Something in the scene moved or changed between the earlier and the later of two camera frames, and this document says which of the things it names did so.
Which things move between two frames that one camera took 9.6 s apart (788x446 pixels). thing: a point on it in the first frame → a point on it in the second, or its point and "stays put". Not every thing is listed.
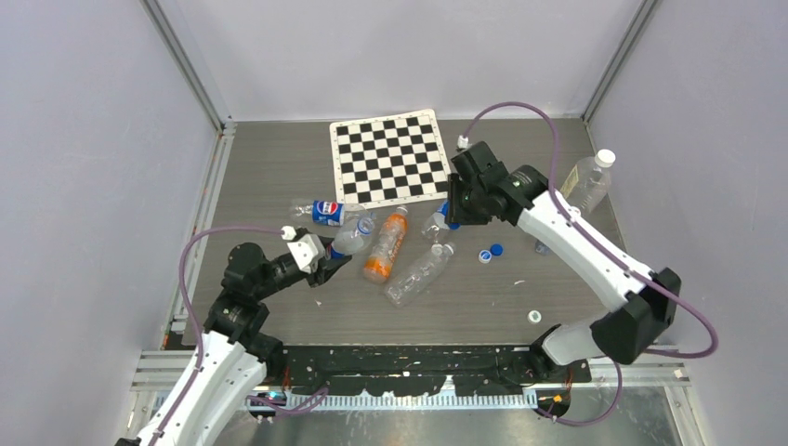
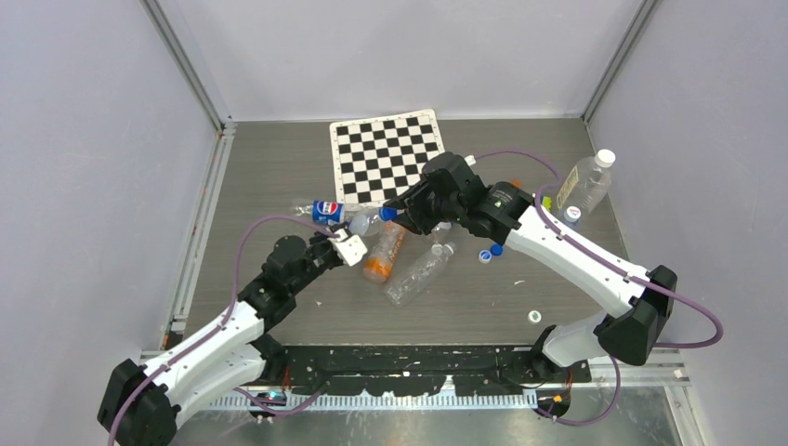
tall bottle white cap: (588, 184) stays put
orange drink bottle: (378, 265) stays put
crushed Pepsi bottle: (327, 213) stays put
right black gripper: (454, 213) → (410, 203)
